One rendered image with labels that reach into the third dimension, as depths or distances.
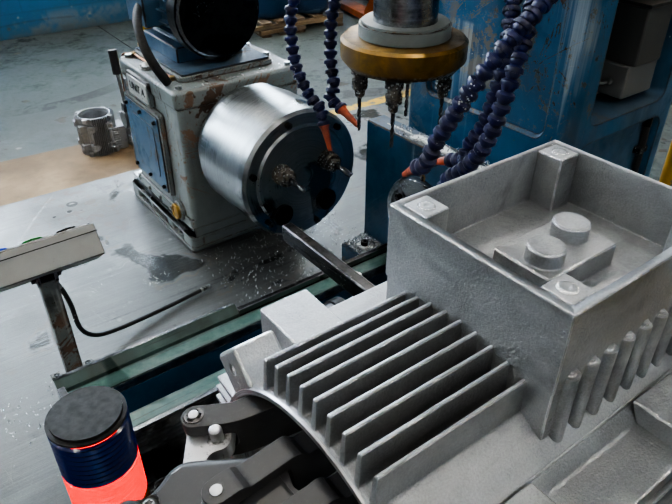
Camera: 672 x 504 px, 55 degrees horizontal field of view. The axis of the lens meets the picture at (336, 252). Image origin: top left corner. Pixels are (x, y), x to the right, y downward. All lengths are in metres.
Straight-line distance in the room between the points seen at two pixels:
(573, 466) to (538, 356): 0.06
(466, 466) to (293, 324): 0.12
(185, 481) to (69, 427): 0.25
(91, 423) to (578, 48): 0.78
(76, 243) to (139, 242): 0.49
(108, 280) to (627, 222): 1.17
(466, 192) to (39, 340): 1.06
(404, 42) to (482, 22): 0.24
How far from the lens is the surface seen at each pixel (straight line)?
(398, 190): 1.14
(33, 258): 1.02
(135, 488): 0.58
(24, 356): 1.28
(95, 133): 3.49
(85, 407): 0.54
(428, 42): 0.91
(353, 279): 0.94
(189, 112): 1.30
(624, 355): 0.30
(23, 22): 6.44
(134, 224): 1.58
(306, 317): 0.34
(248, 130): 1.16
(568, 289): 0.26
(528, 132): 1.08
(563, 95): 1.03
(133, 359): 1.02
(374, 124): 1.16
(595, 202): 0.37
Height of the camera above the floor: 1.59
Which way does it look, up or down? 34 degrees down
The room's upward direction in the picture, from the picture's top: straight up
